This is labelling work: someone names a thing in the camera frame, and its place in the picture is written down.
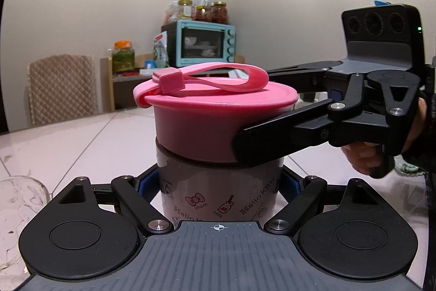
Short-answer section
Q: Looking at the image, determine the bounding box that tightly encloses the red chili jar right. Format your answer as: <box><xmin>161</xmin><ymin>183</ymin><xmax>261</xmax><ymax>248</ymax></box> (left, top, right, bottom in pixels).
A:
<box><xmin>212</xmin><ymin>1</ymin><xmax>228</xmax><ymax>24</ymax></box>

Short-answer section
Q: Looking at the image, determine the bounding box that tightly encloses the wooden side shelf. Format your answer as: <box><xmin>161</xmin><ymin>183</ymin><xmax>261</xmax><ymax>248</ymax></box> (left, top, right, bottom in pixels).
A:
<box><xmin>99</xmin><ymin>53</ymin><xmax>246</xmax><ymax>113</ymax></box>

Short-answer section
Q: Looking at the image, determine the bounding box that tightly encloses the red chili jar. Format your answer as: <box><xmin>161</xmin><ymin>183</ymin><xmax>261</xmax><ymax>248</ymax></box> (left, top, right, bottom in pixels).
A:
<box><xmin>193</xmin><ymin>5</ymin><xmax>213</xmax><ymax>22</ymax></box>
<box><xmin>212</xmin><ymin>1</ymin><xmax>228</xmax><ymax>24</ymax></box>

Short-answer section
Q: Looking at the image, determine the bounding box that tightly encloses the pink bottle cap with strap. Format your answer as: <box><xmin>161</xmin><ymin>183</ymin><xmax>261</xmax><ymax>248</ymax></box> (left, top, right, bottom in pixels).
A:
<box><xmin>133</xmin><ymin>62</ymin><xmax>299</xmax><ymax>163</ymax></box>

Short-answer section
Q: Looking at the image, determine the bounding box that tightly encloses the beige quilted chair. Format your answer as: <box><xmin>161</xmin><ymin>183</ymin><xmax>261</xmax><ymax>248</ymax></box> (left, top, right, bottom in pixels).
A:
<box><xmin>27</xmin><ymin>54</ymin><xmax>98</xmax><ymax>126</ymax></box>

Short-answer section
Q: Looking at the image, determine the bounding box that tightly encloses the jar with yellow lid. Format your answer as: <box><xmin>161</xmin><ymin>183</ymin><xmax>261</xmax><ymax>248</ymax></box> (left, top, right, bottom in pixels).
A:
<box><xmin>176</xmin><ymin>0</ymin><xmax>193</xmax><ymax>21</ymax></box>

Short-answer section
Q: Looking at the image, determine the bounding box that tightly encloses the teal toaster oven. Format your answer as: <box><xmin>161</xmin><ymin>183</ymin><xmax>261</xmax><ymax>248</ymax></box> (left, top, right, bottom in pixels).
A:
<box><xmin>161</xmin><ymin>20</ymin><xmax>236</xmax><ymax>68</ymax></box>

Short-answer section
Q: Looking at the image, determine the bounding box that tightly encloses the clear glass bowl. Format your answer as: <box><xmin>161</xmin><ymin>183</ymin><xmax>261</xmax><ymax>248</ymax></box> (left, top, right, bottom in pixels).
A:
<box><xmin>0</xmin><ymin>176</ymin><xmax>50</xmax><ymax>290</ymax></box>

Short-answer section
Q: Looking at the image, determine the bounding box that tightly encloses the Hello Kitty printed bottle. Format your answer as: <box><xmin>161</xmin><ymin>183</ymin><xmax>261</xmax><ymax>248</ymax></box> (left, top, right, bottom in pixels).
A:
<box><xmin>156</xmin><ymin>143</ymin><xmax>284</xmax><ymax>226</ymax></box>

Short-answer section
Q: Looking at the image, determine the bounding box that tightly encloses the right hand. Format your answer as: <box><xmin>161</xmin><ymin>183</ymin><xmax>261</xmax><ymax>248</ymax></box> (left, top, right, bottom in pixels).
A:
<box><xmin>340</xmin><ymin>96</ymin><xmax>428</xmax><ymax>177</ymax></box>

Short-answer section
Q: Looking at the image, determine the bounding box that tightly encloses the green snack bag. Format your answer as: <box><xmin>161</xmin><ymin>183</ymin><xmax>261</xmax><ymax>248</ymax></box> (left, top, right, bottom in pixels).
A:
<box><xmin>153</xmin><ymin>31</ymin><xmax>169</xmax><ymax>69</ymax></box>

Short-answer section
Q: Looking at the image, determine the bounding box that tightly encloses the blue thermos flask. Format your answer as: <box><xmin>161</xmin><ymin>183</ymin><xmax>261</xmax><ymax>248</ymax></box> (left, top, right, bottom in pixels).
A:
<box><xmin>374</xmin><ymin>0</ymin><xmax>392</xmax><ymax>7</ymax></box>

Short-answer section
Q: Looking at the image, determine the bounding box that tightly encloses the red chili jar left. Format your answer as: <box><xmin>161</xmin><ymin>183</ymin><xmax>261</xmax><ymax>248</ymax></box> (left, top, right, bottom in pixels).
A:
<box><xmin>193</xmin><ymin>5</ymin><xmax>213</xmax><ymax>22</ymax></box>

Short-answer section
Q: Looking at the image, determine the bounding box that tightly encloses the green pickle jar orange lid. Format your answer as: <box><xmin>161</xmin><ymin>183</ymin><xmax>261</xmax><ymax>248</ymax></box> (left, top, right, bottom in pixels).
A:
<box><xmin>111</xmin><ymin>41</ymin><xmax>135</xmax><ymax>73</ymax></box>

